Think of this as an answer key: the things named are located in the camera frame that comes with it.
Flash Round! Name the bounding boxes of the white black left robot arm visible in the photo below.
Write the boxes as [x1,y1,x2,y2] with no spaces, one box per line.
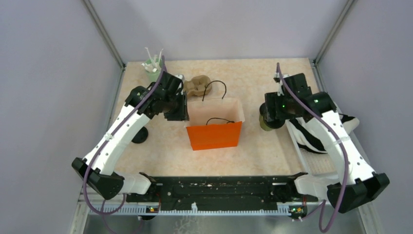
[72,71,189,202]

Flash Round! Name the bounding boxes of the white plastic basket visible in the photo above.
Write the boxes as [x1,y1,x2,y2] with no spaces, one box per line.
[285,110,356,176]

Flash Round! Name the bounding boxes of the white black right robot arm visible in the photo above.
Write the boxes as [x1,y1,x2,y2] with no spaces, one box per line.
[260,73,390,214]

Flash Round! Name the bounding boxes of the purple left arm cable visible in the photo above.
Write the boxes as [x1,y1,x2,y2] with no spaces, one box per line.
[82,55,167,234]

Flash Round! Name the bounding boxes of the brown cardboard cup carrier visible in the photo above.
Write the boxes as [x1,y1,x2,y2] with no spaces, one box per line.
[184,75,212,98]

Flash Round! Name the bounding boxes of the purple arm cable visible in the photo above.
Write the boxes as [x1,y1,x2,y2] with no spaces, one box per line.
[82,55,167,234]
[276,62,350,233]

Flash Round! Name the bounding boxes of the stack of black lids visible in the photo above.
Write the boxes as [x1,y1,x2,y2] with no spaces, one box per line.
[131,127,149,144]

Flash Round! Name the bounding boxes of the orange paper bag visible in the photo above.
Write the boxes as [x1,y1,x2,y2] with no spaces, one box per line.
[185,91,245,151]

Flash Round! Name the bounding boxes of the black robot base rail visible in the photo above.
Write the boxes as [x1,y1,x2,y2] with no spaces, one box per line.
[126,174,318,212]

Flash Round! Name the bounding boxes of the green straw holder cup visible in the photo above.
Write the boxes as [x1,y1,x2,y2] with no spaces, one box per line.
[141,58,164,83]

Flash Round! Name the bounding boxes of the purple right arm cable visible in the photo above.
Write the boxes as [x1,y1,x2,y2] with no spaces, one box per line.
[276,62,350,233]

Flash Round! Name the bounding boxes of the right aluminium frame rail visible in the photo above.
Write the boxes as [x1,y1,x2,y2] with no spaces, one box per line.
[313,0,357,67]

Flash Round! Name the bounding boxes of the aluminium frame rail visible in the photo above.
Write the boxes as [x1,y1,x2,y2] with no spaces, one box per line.
[81,0,125,69]
[313,0,357,67]

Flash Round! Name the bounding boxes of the black white cloth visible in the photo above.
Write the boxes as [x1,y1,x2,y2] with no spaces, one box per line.
[287,113,360,154]

